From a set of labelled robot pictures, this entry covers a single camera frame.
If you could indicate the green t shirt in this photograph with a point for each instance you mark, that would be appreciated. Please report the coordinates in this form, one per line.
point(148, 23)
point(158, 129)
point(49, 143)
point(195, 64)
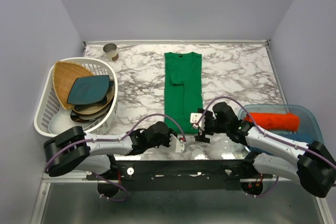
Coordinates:
point(182, 90)

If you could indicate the white table edge trim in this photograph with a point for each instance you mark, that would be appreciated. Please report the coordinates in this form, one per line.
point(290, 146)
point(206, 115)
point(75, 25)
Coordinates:
point(185, 42)

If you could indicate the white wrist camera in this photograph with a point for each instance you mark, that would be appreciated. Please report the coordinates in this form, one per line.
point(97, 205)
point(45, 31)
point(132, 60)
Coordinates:
point(197, 120)
point(177, 145)

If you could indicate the metal cup with cork base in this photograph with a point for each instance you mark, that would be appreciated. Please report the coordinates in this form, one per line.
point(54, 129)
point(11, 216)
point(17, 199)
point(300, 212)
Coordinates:
point(111, 52)

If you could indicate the rolled blue t shirt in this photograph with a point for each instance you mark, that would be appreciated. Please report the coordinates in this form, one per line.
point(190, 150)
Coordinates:
point(299, 137)

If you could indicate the aluminium rail frame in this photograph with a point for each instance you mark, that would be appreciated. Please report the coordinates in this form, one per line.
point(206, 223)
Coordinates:
point(79, 197)

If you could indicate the rolled orange t shirt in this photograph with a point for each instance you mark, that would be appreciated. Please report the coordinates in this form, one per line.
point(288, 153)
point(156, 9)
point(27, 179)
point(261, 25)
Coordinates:
point(274, 121)

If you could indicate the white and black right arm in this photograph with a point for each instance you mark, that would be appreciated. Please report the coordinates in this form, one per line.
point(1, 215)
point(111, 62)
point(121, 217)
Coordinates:
point(309, 164)

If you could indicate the white plastic laundry basket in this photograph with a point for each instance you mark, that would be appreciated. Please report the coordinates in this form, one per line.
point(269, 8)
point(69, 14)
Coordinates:
point(49, 105)

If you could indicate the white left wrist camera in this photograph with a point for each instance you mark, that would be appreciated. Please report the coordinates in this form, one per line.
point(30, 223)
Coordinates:
point(177, 145)

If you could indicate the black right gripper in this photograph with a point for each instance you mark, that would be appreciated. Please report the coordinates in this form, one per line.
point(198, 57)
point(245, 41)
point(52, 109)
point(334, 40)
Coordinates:
point(200, 137)

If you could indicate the dark teal plate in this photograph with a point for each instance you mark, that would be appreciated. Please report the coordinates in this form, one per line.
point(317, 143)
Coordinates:
point(90, 90)

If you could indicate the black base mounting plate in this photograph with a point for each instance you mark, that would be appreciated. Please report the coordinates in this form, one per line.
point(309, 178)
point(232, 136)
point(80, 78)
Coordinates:
point(182, 175)

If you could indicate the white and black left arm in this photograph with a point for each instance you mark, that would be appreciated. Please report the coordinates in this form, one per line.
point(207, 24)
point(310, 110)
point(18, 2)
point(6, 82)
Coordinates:
point(75, 149)

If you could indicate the dark stacked bowls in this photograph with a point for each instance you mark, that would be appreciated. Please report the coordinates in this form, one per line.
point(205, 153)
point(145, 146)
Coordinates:
point(91, 112)

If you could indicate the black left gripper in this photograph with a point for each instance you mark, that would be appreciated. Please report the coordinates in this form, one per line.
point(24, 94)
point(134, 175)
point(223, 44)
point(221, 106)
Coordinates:
point(170, 131)

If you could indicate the woven wicker tray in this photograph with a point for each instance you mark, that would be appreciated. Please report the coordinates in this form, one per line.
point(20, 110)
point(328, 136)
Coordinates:
point(64, 75)

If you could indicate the white bowl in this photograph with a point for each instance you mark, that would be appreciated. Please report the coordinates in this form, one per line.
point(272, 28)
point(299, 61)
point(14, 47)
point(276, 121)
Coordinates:
point(62, 121)

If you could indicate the clear blue plastic bin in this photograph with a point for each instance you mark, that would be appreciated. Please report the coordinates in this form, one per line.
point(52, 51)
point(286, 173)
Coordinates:
point(308, 123)

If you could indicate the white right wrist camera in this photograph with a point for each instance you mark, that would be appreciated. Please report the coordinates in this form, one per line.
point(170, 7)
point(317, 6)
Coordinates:
point(197, 120)

